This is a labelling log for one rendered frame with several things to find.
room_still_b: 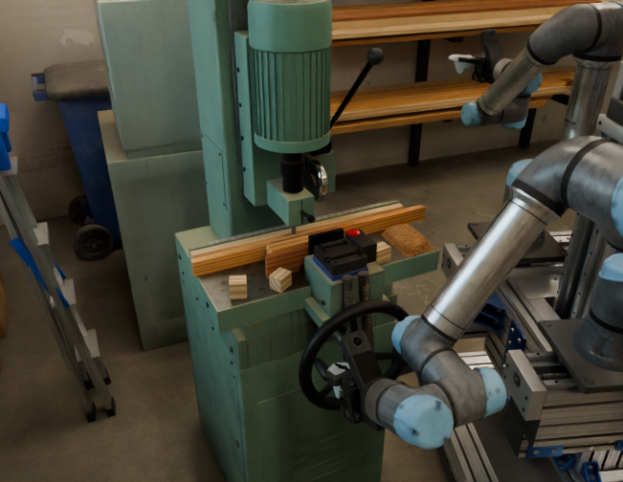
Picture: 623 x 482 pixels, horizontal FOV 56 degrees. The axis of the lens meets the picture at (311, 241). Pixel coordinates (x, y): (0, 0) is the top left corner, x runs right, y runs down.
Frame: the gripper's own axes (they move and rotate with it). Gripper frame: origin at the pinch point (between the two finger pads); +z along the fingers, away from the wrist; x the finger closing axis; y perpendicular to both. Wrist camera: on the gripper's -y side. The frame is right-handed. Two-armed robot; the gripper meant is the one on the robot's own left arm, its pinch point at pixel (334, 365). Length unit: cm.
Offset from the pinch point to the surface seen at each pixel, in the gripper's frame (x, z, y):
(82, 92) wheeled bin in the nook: -31, 181, -103
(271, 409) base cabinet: -5.8, 35.5, 17.1
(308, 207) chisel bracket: 9.2, 22.9, -32.2
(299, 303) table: 2.0, 21.4, -10.3
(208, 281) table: -16.6, 29.6, -19.0
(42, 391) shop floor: -69, 146, 21
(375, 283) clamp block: 17.1, 10.1, -12.5
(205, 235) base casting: -8, 69, -29
